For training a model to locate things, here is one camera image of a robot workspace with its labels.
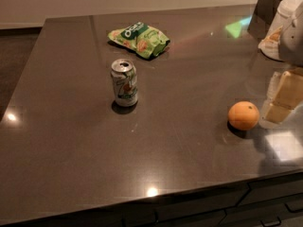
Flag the white green soda can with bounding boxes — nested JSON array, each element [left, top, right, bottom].
[[111, 59, 138, 107]]

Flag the black drawer handle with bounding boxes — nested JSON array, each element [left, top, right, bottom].
[[260, 218, 281, 227]]

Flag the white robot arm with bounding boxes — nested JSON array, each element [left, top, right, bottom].
[[258, 3, 303, 129]]

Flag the green rice chip bag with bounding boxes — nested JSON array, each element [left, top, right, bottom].
[[108, 22, 170, 60]]

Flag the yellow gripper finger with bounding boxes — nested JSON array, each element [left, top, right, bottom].
[[259, 70, 303, 129]]

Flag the dark box in background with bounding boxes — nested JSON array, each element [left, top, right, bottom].
[[247, 0, 280, 41]]

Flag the dark cabinet drawers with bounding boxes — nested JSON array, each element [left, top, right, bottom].
[[1, 170, 303, 227]]

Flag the orange fruit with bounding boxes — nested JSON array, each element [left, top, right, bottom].
[[228, 101, 259, 131]]

